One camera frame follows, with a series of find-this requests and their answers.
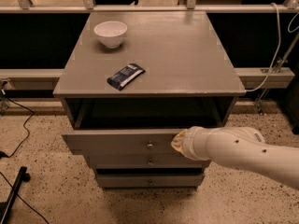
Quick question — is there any grey middle drawer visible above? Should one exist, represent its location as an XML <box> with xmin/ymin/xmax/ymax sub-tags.
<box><xmin>87</xmin><ymin>153</ymin><xmax>210</xmax><ymax>169</ymax></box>

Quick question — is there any white ceramic bowl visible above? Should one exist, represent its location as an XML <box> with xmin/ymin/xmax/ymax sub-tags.
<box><xmin>93</xmin><ymin>21</ymin><xmax>128</xmax><ymax>49</ymax></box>

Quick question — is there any grey wooden drawer cabinet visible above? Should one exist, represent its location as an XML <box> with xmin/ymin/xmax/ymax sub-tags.
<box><xmin>53</xmin><ymin>11</ymin><xmax>245</xmax><ymax>179</ymax></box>

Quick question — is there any metal railing frame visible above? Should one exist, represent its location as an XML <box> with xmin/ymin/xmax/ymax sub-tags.
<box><xmin>0</xmin><ymin>0</ymin><xmax>299</xmax><ymax>13</ymax></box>

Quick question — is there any grey bottom drawer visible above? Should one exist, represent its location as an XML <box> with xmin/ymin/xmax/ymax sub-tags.
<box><xmin>96</xmin><ymin>175</ymin><xmax>204</xmax><ymax>189</ymax></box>

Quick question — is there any dark blue snack packet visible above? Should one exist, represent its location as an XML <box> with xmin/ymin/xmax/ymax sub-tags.
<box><xmin>107</xmin><ymin>63</ymin><xmax>145</xmax><ymax>91</ymax></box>

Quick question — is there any grey drawer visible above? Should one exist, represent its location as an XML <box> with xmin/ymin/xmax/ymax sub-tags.
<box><xmin>87</xmin><ymin>153</ymin><xmax>210</xmax><ymax>169</ymax></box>
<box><xmin>96</xmin><ymin>175</ymin><xmax>204</xmax><ymax>189</ymax></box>
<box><xmin>63</xmin><ymin>129</ymin><xmax>181</xmax><ymax>156</ymax></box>

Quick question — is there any white cable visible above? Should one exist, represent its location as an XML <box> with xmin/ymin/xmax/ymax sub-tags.
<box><xmin>246</xmin><ymin>2</ymin><xmax>282</xmax><ymax>93</ymax></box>

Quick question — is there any metal top drawer knob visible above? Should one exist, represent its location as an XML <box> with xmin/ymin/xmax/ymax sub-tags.
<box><xmin>147</xmin><ymin>143</ymin><xmax>154</xmax><ymax>150</ymax></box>

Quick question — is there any grey top drawer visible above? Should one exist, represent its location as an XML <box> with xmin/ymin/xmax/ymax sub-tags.
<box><xmin>63</xmin><ymin>129</ymin><xmax>181</xmax><ymax>156</ymax></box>

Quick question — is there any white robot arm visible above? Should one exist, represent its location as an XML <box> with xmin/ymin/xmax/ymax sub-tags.
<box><xmin>171</xmin><ymin>126</ymin><xmax>299</xmax><ymax>189</ymax></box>

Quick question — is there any black floor cable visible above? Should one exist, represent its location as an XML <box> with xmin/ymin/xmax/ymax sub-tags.
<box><xmin>0</xmin><ymin>91</ymin><xmax>36</xmax><ymax>159</ymax></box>

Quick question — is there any black stand leg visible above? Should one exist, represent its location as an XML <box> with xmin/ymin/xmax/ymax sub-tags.
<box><xmin>0</xmin><ymin>166</ymin><xmax>30</xmax><ymax>224</ymax></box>

